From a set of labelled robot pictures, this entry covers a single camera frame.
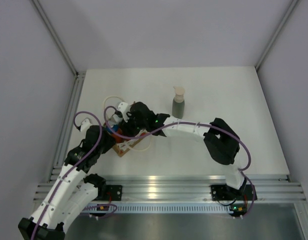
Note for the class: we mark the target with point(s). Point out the grey pump bottle beige top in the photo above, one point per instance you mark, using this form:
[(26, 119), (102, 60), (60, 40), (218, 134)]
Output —
[(178, 103)]

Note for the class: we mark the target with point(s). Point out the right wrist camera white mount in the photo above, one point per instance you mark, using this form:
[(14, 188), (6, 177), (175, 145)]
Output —
[(122, 111)]

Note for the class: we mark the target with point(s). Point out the burlap watermelon canvas bag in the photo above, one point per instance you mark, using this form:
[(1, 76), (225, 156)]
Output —
[(125, 146)]

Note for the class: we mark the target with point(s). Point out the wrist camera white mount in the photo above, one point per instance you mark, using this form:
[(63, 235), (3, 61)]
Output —
[(86, 123), (122, 111)]

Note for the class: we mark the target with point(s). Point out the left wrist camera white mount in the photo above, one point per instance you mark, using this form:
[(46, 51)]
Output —
[(86, 123)]

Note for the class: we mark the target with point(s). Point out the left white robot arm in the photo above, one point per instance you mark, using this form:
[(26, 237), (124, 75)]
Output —
[(72, 191)]

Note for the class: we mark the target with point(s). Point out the right aluminium frame post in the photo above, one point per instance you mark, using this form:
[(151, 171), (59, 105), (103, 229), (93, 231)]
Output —
[(283, 21)]

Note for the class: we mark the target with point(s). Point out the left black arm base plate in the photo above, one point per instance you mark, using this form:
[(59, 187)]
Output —
[(113, 193)]

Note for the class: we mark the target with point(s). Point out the small orange blue pump bottle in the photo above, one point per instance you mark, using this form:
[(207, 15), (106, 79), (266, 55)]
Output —
[(109, 130)]

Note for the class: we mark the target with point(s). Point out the left aluminium frame post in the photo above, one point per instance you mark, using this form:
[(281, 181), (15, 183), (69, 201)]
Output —
[(54, 35)]

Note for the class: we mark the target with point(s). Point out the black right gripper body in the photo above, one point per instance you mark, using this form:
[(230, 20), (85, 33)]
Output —
[(133, 126)]

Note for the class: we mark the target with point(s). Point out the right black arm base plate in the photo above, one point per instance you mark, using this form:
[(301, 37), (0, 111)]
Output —
[(222, 192)]

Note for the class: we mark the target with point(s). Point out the aluminium front rail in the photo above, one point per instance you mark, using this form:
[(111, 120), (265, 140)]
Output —
[(197, 189)]

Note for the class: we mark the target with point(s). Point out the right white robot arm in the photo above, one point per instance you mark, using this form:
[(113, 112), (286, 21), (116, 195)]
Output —
[(221, 141)]

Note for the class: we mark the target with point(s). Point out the aluminium frame post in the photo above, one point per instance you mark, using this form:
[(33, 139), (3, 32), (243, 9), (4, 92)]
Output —
[(54, 35), (283, 21)]

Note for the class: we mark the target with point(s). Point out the white slotted cable duct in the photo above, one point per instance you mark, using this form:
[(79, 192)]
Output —
[(142, 208)]

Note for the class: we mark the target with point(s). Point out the white bottle grey cap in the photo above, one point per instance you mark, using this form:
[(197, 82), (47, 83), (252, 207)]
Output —
[(115, 119)]

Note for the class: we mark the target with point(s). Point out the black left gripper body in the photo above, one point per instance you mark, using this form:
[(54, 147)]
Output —
[(107, 144)]

